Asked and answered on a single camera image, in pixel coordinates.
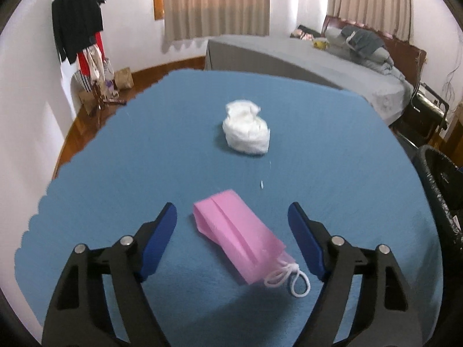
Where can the beige curtain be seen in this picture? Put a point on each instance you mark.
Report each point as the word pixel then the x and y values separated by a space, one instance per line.
pixel 393 17
pixel 189 19

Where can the pink face mask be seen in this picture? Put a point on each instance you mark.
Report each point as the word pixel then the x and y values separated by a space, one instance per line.
pixel 252 248

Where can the black metal chair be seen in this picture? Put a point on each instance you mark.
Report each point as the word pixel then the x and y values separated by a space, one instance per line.
pixel 425 115

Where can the white crumpled tissue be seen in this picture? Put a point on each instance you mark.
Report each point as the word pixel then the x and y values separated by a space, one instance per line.
pixel 245 131

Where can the wooden headboard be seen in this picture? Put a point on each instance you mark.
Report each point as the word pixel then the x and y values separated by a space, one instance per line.
pixel 408 58

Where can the grey folded quilt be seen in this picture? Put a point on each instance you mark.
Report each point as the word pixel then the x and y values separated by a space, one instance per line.
pixel 361 47

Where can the black lined trash bin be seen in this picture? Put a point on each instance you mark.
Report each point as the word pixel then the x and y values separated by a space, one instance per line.
pixel 442 182

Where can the bed with grey sheet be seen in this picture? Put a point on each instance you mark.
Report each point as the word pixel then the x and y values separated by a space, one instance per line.
pixel 296 59

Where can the right beige curtain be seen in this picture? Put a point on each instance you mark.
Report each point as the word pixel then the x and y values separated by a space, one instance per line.
pixel 393 17

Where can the wooden coat rack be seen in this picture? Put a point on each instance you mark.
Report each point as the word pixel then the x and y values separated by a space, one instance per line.
pixel 103 89

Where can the yellow plush toy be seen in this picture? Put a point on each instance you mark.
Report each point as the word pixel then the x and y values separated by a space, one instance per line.
pixel 321 45

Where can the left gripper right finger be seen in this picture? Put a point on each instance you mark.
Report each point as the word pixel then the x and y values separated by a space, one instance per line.
pixel 384 313

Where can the brown paper bag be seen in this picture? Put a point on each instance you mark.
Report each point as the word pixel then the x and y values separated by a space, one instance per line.
pixel 123 79

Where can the black jacket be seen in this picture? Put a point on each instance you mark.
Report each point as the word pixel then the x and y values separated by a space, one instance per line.
pixel 75 25

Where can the blue table cloth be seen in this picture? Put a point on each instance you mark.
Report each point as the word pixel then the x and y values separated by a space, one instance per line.
pixel 329 151

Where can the left beige curtain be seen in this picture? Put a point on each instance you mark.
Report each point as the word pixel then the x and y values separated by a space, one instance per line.
pixel 189 19

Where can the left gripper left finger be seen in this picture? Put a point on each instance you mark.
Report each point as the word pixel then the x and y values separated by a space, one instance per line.
pixel 78 312

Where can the red hanging garment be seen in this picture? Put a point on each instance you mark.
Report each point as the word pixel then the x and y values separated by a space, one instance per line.
pixel 91 60

